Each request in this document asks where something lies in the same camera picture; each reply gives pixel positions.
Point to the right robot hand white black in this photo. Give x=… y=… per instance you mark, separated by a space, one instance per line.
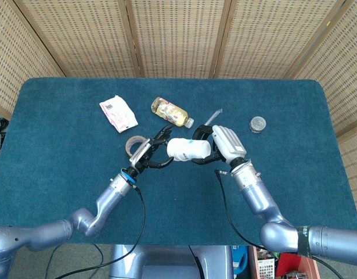
x=229 y=143

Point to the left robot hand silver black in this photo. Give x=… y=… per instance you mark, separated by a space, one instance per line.
x=140 y=152

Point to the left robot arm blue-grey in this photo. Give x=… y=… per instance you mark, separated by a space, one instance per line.
x=105 y=200

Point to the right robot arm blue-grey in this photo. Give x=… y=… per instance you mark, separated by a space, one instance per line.
x=259 y=200

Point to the yellow packing tape roll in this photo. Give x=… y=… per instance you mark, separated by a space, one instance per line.
x=129 y=145

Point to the white crumpled tissue packet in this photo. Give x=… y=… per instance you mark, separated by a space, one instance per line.
x=118 y=114

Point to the plastic bottle yellow drink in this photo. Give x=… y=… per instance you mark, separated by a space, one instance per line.
x=171 y=113

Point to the blue carpet table cover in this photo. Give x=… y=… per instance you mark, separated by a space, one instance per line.
x=65 y=180

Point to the blue-grey robot torso base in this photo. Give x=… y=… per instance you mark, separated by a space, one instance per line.
x=166 y=261

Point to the woven rattan screen panel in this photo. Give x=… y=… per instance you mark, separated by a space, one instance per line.
x=340 y=87
x=15 y=58
x=178 y=37
x=85 y=37
x=268 y=37

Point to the blue plastic item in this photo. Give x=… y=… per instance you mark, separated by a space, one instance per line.
x=239 y=257

